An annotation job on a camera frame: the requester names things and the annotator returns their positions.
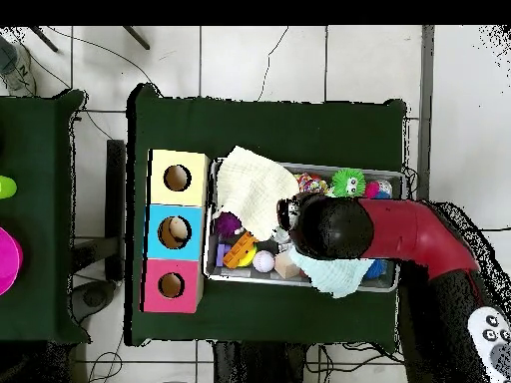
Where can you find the mint green waffle cloth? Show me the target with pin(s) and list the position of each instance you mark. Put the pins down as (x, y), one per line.
(331, 275)

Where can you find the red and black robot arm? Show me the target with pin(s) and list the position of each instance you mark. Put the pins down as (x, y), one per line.
(399, 235)

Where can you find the wooden box with three holes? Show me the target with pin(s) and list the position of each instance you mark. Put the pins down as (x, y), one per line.
(195, 191)

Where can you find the shallow metal mesh bin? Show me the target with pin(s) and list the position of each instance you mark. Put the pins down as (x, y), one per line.
(239, 273)

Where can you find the cream waffle cloth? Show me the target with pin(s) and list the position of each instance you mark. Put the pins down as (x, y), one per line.
(255, 191)

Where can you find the purple fuzzy ball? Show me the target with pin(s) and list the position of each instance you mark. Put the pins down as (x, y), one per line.
(227, 224)

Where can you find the orange toy brick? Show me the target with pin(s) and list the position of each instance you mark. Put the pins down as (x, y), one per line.
(239, 249)

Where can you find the white baseball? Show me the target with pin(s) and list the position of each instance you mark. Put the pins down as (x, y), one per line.
(263, 261)

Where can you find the purple toy block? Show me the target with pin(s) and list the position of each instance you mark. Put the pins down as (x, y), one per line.
(221, 255)

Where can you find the light wooden block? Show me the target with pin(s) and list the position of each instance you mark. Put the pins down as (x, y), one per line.
(285, 266)

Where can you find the dark green table cloth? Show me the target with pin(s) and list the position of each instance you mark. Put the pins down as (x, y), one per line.
(259, 127)

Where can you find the green spiky toy with eyes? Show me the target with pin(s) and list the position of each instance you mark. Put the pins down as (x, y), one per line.
(339, 183)

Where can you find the multicolour spiky caterpillar toy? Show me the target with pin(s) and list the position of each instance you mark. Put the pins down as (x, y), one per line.
(373, 189)

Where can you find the black stand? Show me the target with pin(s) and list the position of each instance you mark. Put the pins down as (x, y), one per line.
(115, 199)

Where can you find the grey stand foot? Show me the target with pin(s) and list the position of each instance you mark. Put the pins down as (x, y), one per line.
(94, 297)

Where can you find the grey floor strip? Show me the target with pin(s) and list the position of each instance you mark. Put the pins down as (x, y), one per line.
(426, 119)

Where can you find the dark tripod leg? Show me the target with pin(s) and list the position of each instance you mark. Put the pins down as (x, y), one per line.
(44, 39)
(137, 38)

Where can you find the green cloth side table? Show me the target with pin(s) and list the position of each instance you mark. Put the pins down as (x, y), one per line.
(36, 139)

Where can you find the lime green object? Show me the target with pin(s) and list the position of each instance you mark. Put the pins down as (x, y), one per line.
(6, 187)

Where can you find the pink plate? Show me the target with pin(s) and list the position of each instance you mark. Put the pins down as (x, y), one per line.
(8, 259)

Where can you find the person's foot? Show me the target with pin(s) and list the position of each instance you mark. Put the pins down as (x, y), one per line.
(20, 77)

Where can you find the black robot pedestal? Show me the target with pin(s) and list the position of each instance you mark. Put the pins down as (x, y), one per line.
(255, 365)

